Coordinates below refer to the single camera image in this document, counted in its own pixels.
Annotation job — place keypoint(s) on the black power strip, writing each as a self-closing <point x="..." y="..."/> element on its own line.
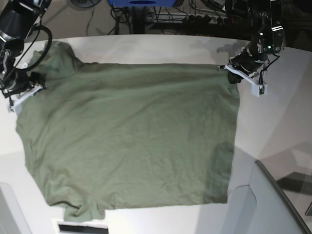
<point x="187" y="19"/>

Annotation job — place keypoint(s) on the blue box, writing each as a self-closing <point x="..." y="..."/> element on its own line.
<point x="142" y="3"/>

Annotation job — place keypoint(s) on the green t-shirt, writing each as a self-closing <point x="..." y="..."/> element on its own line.
<point x="119" y="136"/>

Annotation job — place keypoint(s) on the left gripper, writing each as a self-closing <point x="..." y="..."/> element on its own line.
<point x="245" y="66"/>

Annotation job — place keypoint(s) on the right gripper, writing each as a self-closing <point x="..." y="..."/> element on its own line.
<point x="19" y="86"/>

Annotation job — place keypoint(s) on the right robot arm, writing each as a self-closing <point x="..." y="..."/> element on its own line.
<point x="18" y="20"/>

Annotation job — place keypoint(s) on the grey chair backrest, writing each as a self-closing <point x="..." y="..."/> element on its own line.
<point x="275" y="214"/>

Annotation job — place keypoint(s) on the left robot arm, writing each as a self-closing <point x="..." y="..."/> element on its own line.
<point x="267" y="40"/>

